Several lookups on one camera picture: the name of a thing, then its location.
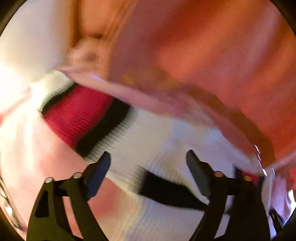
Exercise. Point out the pink blanket with brown trim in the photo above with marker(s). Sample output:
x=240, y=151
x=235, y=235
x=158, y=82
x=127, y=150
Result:
x=233, y=60

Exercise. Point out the pink bed sheet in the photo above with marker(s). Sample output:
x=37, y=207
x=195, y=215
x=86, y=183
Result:
x=49, y=132

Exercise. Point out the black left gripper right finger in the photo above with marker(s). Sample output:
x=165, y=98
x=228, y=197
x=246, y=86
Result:
x=248, y=219

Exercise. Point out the white red black knit sweater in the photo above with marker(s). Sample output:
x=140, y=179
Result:
x=149, y=192

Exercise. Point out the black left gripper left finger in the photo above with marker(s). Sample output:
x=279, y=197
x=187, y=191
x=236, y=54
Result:
x=48, y=220

